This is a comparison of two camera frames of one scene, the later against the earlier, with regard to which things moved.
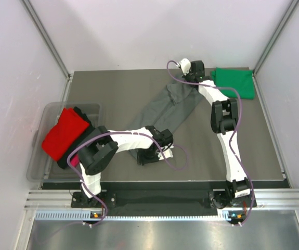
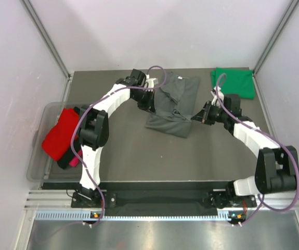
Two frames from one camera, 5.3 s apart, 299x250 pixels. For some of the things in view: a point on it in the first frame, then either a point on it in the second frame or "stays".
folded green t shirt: (241, 79) stays
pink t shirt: (75, 160) stays
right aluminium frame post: (293, 7) stays
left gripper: (141, 160) to (148, 104)
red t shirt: (59, 138) stays
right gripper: (185, 76) to (203, 115)
